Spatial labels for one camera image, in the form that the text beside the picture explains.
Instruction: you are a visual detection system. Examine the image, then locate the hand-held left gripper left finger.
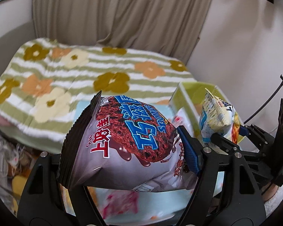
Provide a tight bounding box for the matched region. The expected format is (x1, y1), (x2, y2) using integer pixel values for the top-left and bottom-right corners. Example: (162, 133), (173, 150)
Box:
(16, 151), (107, 226)

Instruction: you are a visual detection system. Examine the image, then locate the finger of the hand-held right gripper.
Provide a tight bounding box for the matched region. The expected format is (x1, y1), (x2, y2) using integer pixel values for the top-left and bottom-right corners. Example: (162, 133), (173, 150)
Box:
(211, 133), (241, 156)
(239, 124), (277, 154)

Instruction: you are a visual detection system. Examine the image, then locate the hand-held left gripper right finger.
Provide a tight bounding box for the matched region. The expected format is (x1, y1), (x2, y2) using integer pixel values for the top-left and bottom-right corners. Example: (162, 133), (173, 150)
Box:
(177, 125), (267, 226)

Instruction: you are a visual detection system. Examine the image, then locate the white blue chip bag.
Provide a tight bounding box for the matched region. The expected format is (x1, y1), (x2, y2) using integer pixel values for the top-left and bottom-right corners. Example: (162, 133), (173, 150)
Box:
(199, 88), (240, 149)

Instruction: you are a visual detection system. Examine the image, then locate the green storage box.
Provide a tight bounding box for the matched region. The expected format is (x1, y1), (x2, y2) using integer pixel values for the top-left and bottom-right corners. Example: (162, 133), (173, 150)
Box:
(168, 82), (248, 147)

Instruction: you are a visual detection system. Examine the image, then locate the chocolate snack bag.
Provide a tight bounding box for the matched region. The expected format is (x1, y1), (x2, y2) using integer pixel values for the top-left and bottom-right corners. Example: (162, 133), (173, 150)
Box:
(57, 91), (200, 192)

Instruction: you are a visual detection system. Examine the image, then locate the person's right forearm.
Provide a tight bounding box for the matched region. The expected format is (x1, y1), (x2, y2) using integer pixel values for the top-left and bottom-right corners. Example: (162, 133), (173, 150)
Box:
(261, 182), (283, 208)

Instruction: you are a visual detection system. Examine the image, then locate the pink snack packet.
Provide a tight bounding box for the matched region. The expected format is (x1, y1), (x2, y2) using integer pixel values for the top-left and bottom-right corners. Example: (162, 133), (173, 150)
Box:
(101, 189), (142, 221)

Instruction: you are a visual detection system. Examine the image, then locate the yellow soft object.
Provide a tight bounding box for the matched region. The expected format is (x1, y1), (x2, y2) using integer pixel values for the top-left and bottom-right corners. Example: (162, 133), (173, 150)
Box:
(11, 175), (29, 195)

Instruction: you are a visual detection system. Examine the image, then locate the pink bed sheet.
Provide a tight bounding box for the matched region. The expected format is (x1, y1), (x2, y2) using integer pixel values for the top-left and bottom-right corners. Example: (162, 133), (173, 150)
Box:
(0, 112), (16, 129)

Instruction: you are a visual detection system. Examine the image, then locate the striped flower blanket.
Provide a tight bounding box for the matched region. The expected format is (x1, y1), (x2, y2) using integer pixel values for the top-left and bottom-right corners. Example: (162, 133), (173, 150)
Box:
(0, 38), (197, 154)

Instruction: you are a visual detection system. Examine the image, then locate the beige curtain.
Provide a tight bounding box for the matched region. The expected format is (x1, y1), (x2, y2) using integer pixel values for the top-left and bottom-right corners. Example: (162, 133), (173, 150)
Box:
(32, 0), (218, 64)

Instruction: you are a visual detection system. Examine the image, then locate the brown headboard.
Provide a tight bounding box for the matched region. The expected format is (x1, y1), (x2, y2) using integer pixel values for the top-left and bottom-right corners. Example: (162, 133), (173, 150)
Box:
(0, 20), (36, 90)

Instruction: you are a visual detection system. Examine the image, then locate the black cable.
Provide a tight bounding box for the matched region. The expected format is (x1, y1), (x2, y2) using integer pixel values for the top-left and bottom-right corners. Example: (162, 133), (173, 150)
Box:
(245, 75), (283, 123)

